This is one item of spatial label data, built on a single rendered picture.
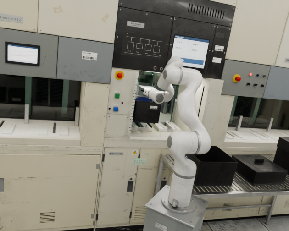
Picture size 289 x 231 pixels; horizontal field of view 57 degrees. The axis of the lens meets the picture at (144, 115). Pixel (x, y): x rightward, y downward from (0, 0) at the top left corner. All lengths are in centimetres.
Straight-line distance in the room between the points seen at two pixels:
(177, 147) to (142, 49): 86
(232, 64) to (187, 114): 94
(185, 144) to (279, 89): 143
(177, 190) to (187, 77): 62
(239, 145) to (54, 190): 160
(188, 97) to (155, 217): 66
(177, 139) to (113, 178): 97
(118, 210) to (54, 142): 80
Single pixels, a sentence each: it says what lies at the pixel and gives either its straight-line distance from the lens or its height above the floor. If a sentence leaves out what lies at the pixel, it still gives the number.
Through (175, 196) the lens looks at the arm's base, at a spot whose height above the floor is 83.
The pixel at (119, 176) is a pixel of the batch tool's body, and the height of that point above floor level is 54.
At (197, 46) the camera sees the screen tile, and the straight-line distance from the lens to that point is 209.
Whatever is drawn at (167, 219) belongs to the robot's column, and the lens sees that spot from 148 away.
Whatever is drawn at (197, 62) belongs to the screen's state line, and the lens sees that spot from 210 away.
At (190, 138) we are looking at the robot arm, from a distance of 135.
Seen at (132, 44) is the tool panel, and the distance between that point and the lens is 191.
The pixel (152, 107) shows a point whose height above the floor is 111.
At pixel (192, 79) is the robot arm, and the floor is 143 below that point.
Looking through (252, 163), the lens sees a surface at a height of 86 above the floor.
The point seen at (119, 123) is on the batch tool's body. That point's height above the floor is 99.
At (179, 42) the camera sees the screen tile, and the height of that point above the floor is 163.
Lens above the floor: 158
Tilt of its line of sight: 15 degrees down
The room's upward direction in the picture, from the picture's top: 8 degrees clockwise
